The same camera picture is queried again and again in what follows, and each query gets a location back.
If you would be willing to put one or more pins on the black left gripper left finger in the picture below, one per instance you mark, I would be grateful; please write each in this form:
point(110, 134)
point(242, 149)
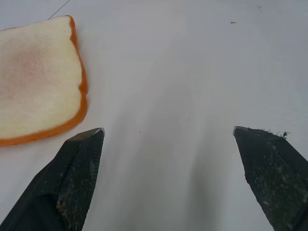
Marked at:
point(65, 183)

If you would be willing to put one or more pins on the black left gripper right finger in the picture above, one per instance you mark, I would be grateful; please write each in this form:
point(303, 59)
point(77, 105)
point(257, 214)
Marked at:
point(272, 178)

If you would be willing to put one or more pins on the white bread slice orange crust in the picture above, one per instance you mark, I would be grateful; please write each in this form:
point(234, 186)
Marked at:
point(36, 79)

